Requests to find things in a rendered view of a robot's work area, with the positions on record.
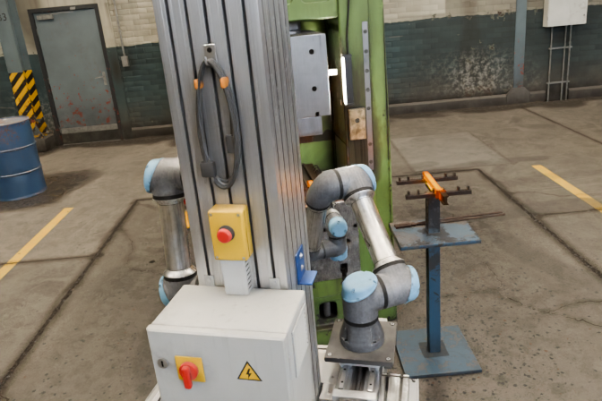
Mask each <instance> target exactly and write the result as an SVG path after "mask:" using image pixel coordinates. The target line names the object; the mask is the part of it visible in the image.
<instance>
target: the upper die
mask: <svg viewBox="0 0 602 401"><path fill-rule="evenodd" d="M315 115H316V116H314V117H307V118H298V119H297V125H298V135H299V137H305V136H312V135H319V134H323V125H322V117H321V116H318V114H316V113H315Z"/></svg>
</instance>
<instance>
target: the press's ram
mask: <svg viewBox="0 0 602 401"><path fill-rule="evenodd" d="M289 35H290V45H291V55H292V65H293V75H294V85H295V95H296V105H297V119H298V118H307V117H314V116H316V115H315V113H316V114H317V115H318V116H322V115H330V114H331V102H330V89H329V75H337V69H335V68H333V69H328V63H327V49H326V36H325V33H321V32H318V31H313V30H301V33H297V34H289Z"/></svg>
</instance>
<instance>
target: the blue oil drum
mask: <svg viewBox="0 0 602 401"><path fill-rule="evenodd" d="M46 189H47V185H46V181H45V177H44V174H43V170H42V164H41V163H40V160H39V154H38V150H37V146H36V141H35V139H34V135H33V131H32V128H31V125H30V121H29V117H28V116H11V117H4V118H0V201H18V200H23V199H27V198H30V197H33V196H36V195H38V194H41V193H43V192H44V191H45V190H46Z"/></svg>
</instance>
